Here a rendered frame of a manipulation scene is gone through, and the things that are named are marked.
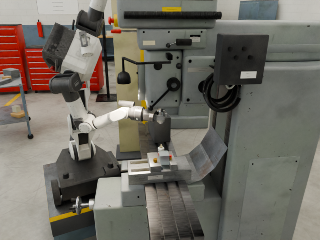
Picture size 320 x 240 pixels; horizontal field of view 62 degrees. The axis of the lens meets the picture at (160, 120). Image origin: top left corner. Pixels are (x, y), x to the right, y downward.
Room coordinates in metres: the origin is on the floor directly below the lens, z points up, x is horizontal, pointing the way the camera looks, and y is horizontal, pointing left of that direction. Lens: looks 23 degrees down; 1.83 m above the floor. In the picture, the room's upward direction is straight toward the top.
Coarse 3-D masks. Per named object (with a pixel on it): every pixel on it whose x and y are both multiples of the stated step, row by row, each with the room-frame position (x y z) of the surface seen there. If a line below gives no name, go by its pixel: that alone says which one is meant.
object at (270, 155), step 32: (288, 64) 1.36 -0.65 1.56; (256, 96) 1.29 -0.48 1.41; (288, 96) 1.31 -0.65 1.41; (224, 128) 1.44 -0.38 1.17; (256, 128) 1.29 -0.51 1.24; (288, 128) 1.31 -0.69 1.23; (224, 160) 1.37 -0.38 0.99; (256, 160) 1.29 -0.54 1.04; (288, 160) 1.31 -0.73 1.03; (224, 192) 1.33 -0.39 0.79; (256, 192) 1.29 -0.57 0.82; (288, 192) 1.32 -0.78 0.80; (224, 224) 1.28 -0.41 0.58; (256, 224) 1.30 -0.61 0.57; (288, 224) 1.33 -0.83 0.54
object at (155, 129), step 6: (168, 114) 1.79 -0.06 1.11; (156, 120) 1.70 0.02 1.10; (168, 120) 1.72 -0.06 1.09; (150, 126) 1.81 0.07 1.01; (156, 126) 1.70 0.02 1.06; (162, 126) 1.71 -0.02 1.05; (168, 126) 1.72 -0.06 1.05; (150, 132) 1.82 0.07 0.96; (156, 132) 1.70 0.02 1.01; (162, 132) 1.71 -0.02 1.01; (168, 132) 1.72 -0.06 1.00; (156, 138) 1.70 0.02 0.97; (162, 138) 1.71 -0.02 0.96; (168, 138) 1.72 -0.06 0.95
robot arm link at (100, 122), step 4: (88, 116) 1.56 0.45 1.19; (92, 116) 1.58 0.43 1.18; (100, 116) 1.54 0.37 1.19; (104, 116) 1.52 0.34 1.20; (84, 120) 1.52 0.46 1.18; (88, 120) 1.52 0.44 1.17; (92, 120) 1.55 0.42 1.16; (96, 120) 1.52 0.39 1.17; (100, 120) 1.52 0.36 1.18; (104, 120) 1.51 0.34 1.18; (108, 120) 1.50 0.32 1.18; (92, 124) 1.53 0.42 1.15; (96, 124) 1.52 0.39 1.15; (100, 124) 1.51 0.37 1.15; (104, 124) 1.52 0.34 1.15; (92, 128) 1.52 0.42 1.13; (96, 128) 1.53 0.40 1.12
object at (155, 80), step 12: (144, 60) 1.46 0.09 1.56; (156, 60) 1.36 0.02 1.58; (168, 60) 1.36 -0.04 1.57; (180, 60) 1.38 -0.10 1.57; (156, 72) 1.36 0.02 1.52; (168, 72) 1.36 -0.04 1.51; (180, 72) 1.38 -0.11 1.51; (156, 84) 1.36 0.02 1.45; (180, 84) 1.38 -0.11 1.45; (156, 96) 1.36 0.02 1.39; (168, 96) 1.36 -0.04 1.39; (180, 96) 1.39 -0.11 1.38; (156, 108) 1.37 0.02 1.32
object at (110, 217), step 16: (208, 176) 1.59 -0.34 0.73; (96, 192) 1.41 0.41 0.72; (112, 192) 1.40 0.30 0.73; (208, 192) 1.41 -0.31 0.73; (96, 208) 1.26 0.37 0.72; (112, 208) 1.27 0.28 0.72; (128, 208) 1.28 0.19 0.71; (144, 208) 1.29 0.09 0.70; (208, 208) 1.34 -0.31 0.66; (96, 224) 1.25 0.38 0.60; (112, 224) 1.26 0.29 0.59; (128, 224) 1.28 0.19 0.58; (144, 224) 1.29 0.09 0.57; (208, 224) 1.34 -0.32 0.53
